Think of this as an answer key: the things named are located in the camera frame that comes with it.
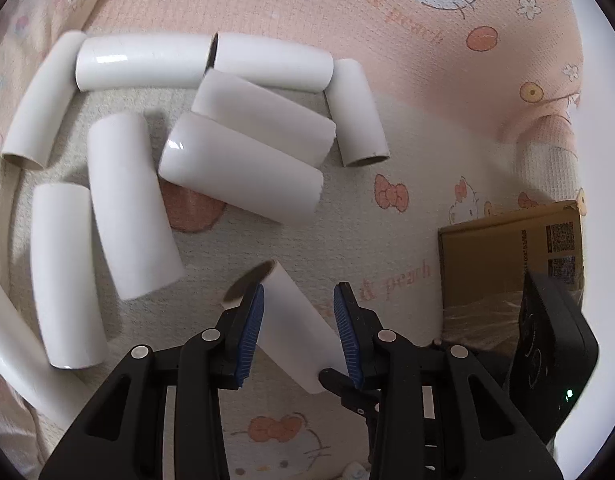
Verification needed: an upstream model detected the pink Hello Kitty mat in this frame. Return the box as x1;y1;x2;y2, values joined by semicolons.
0;0;584;479

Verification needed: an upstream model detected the brown cardboard box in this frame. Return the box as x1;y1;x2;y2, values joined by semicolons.
437;200;584;356

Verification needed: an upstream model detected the white paper roll tube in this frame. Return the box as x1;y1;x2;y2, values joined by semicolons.
2;30;87;170
158;112;324;226
76;32;213;91
222;260;347;394
30;182;108;370
192;68;336;167
87;112;185;300
212;32;333;93
325;58;390;167
0;284;91;430

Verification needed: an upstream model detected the cream floral blanket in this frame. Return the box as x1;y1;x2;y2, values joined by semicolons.
0;0;98;479

